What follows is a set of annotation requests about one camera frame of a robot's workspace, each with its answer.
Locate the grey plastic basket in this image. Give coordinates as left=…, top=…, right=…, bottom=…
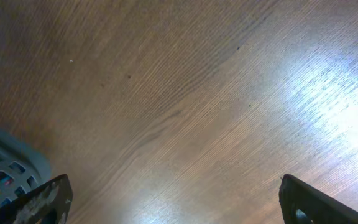
left=0, top=128, right=51, bottom=207

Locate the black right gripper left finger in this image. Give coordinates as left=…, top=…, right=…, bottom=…
left=0, top=174, right=73, bottom=224

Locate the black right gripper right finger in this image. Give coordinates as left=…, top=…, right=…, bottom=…
left=278, top=174, right=358, bottom=224

